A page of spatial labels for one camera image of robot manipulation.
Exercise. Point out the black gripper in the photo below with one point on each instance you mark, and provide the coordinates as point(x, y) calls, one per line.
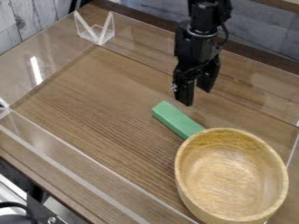
point(197, 53)

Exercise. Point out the green rectangular block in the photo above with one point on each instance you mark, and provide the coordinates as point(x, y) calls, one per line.
point(174, 120)

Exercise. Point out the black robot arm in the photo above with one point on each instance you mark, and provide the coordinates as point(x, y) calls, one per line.
point(208, 16)

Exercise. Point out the wooden bowl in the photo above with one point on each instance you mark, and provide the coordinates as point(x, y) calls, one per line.
point(229, 176)

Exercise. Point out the clear acrylic corner bracket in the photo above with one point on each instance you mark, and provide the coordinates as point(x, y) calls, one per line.
point(96, 34)

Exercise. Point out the clear acrylic tray wall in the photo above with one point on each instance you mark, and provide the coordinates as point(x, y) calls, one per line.
point(77, 130)

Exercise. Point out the black metal bracket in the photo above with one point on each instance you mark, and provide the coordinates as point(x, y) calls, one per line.
point(41, 213)

